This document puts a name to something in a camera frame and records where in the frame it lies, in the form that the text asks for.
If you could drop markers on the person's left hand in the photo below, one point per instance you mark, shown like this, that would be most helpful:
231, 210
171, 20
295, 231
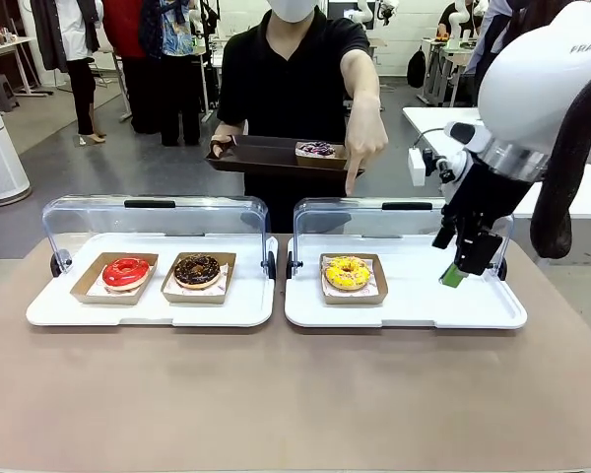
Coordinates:
367, 133

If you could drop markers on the person's left forearm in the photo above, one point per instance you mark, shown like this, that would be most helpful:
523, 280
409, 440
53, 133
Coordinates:
359, 74

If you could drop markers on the red glazed donut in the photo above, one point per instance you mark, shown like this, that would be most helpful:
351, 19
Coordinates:
113, 276

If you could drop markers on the white air purifier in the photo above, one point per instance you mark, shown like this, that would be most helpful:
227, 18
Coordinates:
0, 157

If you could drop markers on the person's right hand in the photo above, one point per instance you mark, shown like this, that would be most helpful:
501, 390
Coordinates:
221, 147

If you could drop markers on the white table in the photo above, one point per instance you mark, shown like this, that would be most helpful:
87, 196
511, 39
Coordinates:
423, 123

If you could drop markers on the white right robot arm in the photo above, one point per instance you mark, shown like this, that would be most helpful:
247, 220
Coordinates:
532, 84

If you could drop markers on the purple sprinkled donut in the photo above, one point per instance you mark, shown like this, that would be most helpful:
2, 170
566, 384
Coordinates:
317, 148

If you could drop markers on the grey plastic stool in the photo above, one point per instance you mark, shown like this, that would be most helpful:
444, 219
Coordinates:
2, 91

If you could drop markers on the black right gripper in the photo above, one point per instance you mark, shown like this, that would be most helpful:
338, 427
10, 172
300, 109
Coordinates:
492, 197

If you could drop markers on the bystander in red shirt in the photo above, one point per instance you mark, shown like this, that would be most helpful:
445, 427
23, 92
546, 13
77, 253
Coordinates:
128, 44

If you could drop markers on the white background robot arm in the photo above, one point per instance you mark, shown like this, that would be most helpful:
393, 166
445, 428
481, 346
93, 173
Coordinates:
465, 20
363, 12

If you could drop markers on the yellow sprinkled donut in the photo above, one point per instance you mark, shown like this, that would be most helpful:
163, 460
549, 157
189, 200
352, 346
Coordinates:
335, 276

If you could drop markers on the bystander in blue patterned shirt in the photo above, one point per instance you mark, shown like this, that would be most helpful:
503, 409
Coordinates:
177, 64

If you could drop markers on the chocolate glazed donut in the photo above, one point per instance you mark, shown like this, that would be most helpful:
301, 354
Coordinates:
184, 273

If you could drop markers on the person's right forearm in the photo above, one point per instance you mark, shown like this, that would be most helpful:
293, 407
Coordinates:
231, 129

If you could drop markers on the white printed paper liner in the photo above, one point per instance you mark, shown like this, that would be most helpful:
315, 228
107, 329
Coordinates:
98, 290
372, 290
221, 286

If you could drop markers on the black backpack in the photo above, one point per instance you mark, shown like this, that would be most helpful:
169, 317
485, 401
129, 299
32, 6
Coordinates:
416, 66

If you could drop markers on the person's black shirt torso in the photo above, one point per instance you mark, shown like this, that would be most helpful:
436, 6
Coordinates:
285, 84

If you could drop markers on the brown cardboard donut tray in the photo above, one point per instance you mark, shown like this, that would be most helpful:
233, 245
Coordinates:
354, 299
197, 297
325, 162
86, 294

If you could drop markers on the clear display case lid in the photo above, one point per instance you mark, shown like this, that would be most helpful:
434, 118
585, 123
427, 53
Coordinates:
103, 217
354, 217

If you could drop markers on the bystander in white shirt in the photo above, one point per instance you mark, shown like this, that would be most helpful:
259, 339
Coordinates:
76, 44

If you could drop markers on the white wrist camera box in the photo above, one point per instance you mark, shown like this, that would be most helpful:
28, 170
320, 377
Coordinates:
416, 167

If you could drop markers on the dark brown serving tray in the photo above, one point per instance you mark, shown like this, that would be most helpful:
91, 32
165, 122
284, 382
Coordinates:
256, 157

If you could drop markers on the white display case base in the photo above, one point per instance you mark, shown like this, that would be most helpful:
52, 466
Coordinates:
152, 313
399, 315

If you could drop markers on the white face mask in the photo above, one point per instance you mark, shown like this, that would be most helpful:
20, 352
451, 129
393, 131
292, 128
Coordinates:
293, 10

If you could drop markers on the wooden top desk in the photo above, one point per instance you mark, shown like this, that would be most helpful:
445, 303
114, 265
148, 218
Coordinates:
5, 47

